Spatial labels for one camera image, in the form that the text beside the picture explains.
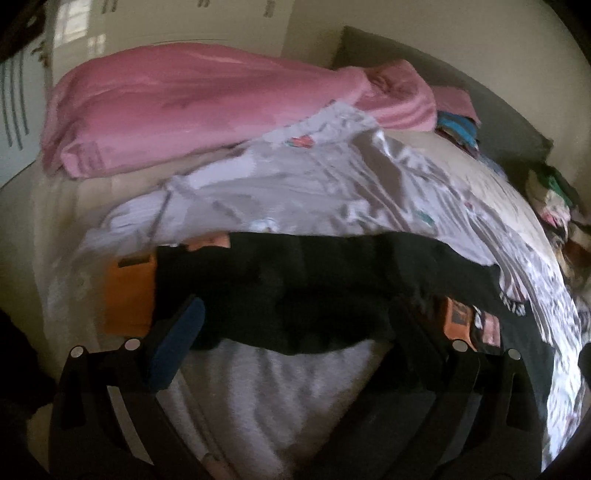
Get pile of mixed clothes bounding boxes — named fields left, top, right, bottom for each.
left=526, top=164, right=591, bottom=287

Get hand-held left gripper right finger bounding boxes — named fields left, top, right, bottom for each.
left=318, top=299, right=551, bottom=480

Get white wardrobe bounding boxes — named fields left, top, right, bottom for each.
left=0, top=0, right=296, bottom=185

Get light grey fleece cloth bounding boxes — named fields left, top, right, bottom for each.
left=157, top=339, right=402, bottom=480

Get pink blanket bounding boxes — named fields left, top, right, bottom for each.
left=41, top=44, right=437, bottom=178

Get grey headboard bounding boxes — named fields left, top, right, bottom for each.
left=332, top=25, right=555, bottom=162

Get teal patterned clothes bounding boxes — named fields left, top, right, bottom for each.
left=436, top=111, right=483, bottom=160

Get grey printed satin blanket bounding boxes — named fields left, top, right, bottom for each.
left=46, top=104, right=587, bottom=467

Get black shirt with orange print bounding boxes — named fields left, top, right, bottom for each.
left=106, top=232, right=555, bottom=407

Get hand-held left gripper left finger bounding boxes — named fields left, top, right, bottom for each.
left=48, top=295, right=206, bottom=480

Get pink folded cloth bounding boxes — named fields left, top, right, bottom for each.
left=434, top=85, right=481, bottom=125

